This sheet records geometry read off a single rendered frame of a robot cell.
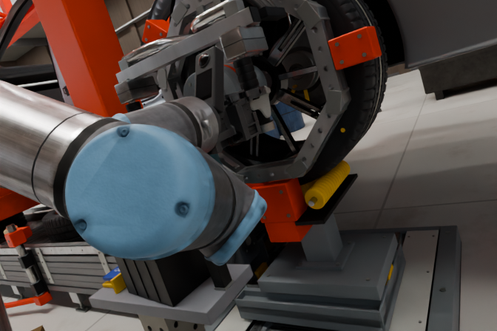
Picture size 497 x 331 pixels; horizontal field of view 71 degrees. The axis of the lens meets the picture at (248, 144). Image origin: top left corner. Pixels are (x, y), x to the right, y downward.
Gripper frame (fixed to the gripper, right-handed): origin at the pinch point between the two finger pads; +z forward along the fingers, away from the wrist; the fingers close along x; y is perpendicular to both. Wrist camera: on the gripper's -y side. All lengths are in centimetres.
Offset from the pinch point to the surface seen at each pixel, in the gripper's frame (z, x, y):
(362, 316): 21, -2, 68
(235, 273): -5.0, -17.3, 37.9
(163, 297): -17.6, -27.6, 35.9
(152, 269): -17.6, -27.7, 29.1
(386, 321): 23, 3, 71
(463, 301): 50, 19, 83
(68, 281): 20, -159, 64
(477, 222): 102, 24, 83
